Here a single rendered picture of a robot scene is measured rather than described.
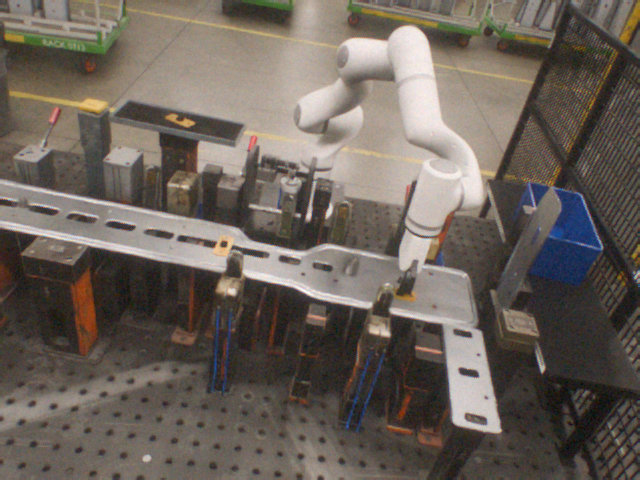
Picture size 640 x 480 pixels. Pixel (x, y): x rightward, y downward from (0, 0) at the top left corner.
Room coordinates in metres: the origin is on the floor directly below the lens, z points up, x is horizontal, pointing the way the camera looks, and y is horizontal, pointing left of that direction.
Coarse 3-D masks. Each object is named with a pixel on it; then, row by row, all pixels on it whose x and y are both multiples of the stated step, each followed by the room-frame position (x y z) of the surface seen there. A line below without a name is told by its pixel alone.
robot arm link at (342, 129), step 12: (360, 108) 1.68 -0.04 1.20; (336, 120) 1.61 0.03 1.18; (348, 120) 1.63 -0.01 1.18; (360, 120) 1.65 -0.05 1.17; (336, 132) 1.62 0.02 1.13; (348, 132) 1.63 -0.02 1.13; (312, 144) 1.64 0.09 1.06; (324, 144) 1.64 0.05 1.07; (336, 144) 1.63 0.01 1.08; (300, 156) 1.64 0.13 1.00; (312, 156) 1.60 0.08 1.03; (324, 156) 1.60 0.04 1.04; (324, 168) 1.61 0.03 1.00
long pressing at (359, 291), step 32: (0, 192) 1.10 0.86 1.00; (32, 192) 1.13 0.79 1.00; (64, 192) 1.15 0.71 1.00; (0, 224) 0.98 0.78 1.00; (32, 224) 1.00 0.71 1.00; (64, 224) 1.02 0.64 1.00; (96, 224) 1.05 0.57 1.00; (128, 224) 1.08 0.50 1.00; (160, 224) 1.10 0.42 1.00; (192, 224) 1.13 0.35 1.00; (160, 256) 0.98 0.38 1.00; (192, 256) 1.00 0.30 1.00; (288, 256) 1.08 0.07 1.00; (320, 256) 1.11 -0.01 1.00; (352, 256) 1.14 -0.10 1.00; (384, 256) 1.16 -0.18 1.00; (320, 288) 0.98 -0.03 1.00; (352, 288) 1.01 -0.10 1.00; (416, 288) 1.06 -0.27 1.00; (448, 288) 1.09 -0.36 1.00; (448, 320) 0.96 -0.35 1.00
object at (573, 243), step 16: (528, 192) 1.43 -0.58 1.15; (544, 192) 1.48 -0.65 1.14; (560, 192) 1.47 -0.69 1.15; (576, 208) 1.44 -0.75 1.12; (560, 224) 1.47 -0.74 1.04; (576, 224) 1.38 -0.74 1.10; (592, 224) 1.29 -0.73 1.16; (560, 240) 1.18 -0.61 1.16; (576, 240) 1.33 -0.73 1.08; (592, 240) 1.24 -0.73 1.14; (544, 256) 1.18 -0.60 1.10; (560, 256) 1.18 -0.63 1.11; (576, 256) 1.18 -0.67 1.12; (592, 256) 1.17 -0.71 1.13; (544, 272) 1.18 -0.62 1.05; (560, 272) 1.18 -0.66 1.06; (576, 272) 1.17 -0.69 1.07
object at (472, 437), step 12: (468, 420) 0.69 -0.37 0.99; (480, 420) 0.69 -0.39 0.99; (456, 432) 0.68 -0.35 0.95; (468, 432) 0.67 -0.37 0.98; (480, 432) 0.67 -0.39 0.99; (444, 444) 0.71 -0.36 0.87; (456, 444) 0.67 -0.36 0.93; (468, 444) 0.67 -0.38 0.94; (444, 456) 0.69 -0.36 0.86; (456, 456) 0.67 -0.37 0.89; (468, 456) 0.67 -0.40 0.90; (432, 468) 0.71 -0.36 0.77; (444, 468) 0.67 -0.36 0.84; (456, 468) 0.68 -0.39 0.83
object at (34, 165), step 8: (24, 152) 1.22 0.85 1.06; (32, 152) 1.23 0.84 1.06; (40, 152) 1.24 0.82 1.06; (48, 152) 1.25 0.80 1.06; (16, 160) 1.19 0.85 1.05; (24, 160) 1.19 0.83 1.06; (32, 160) 1.19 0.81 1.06; (40, 160) 1.21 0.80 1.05; (48, 160) 1.25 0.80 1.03; (16, 168) 1.19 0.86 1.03; (24, 168) 1.19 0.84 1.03; (32, 168) 1.19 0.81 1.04; (40, 168) 1.20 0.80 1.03; (48, 168) 1.24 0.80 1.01; (24, 176) 1.19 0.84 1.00; (32, 176) 1.19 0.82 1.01; (40, 176) 1.20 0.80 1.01; (48, 176) 1.23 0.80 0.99; (32, 184) 1.19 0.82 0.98; (40, 184) 1.19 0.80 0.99; (48, 184) 1.23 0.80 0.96; (56, 184) 1.27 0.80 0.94; (40, 208) 1.20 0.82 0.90
